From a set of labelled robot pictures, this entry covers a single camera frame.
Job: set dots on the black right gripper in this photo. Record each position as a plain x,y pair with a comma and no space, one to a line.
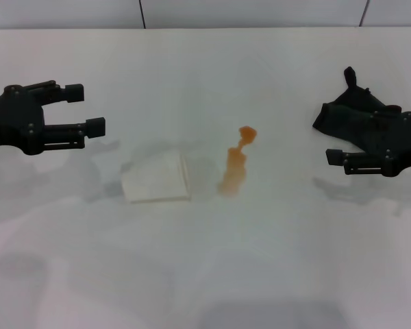
407,144

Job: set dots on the brown water stain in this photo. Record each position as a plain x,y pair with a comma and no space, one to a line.
234,168

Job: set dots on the dark blue rag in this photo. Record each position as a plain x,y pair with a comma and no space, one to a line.
346,113

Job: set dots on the white paper cup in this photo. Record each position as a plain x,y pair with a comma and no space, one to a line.
157,178

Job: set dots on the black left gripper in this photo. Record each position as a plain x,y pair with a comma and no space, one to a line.
13,120

